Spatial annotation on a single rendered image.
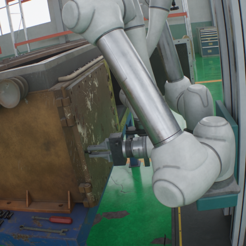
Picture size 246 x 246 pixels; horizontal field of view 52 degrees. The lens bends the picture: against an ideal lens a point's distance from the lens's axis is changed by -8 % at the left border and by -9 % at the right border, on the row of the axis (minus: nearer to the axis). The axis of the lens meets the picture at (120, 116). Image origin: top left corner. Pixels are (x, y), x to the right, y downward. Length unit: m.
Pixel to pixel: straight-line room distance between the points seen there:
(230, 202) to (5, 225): 1.04
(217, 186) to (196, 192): 0.23
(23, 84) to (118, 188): 1.67
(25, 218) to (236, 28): 1.27
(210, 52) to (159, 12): 8.31
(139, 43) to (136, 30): 0.05
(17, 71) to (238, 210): 1.17
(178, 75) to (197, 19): 9.32
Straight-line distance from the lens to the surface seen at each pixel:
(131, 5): 0.98
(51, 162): 1.28
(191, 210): 1.71
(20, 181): 1.44
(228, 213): 1.66
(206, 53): 9.55
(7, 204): 1.54
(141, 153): 1.08
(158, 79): 2.62
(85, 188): 1.20
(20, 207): 1.47
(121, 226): 2.15
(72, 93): 1.10
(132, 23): 0.99
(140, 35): 1.00
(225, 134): 0.93
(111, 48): 0.83
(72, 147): 1.16
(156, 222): 2.13
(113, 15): 0.86
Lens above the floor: 1.43
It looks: 19 degrees down
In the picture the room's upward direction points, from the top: 10 degrees counter-clockwise
